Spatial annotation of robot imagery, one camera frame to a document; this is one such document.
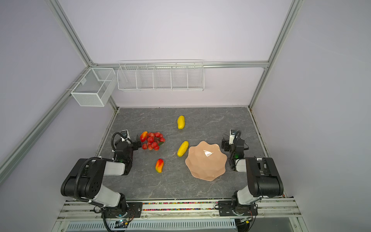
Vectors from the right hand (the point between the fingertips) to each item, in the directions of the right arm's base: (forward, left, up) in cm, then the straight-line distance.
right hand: (232, 138), depth 94 cm
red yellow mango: (+4, +60, -1) cm, 60 cm away
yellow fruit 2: (-6, +32, -2) cm, 33 cm away
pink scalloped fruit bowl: (-12, +17, -8) cm, 22 cm away
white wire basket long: (+36, +47, +25) cm, 65 cm away
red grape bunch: (0, +52, -2) cm, 52 cm away
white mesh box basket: (+29, +93, +20) cm, 100 cm away
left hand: (-1, +66, +4) cm, 66 cm away
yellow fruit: (+17, +35, -2) cm, 39 cm away
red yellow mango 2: (-17, +46, -2) cm, 49 cm away
